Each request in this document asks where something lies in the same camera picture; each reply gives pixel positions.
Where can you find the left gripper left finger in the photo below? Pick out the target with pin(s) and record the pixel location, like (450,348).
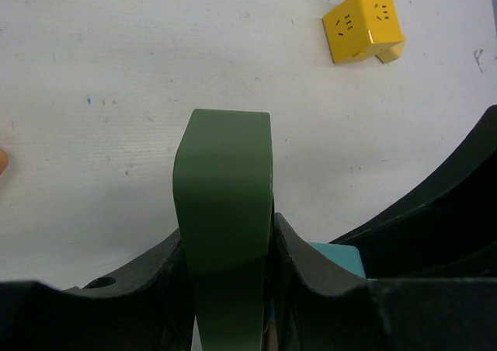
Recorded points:
(147,304)

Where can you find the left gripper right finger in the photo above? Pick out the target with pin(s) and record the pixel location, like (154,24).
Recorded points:
(321,306)

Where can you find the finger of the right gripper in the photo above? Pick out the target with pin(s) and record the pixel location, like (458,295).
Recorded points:
(446,226)

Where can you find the blue plug adapter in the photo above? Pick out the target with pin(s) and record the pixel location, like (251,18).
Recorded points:
(347,257)

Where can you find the green power strip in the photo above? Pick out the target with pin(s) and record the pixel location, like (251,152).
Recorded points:
(223,194)

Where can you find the orange power strip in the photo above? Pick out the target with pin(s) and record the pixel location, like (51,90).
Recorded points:
(4,160)

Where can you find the yellow cube socket adapter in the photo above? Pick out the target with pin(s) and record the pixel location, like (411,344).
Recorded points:
(360,29)

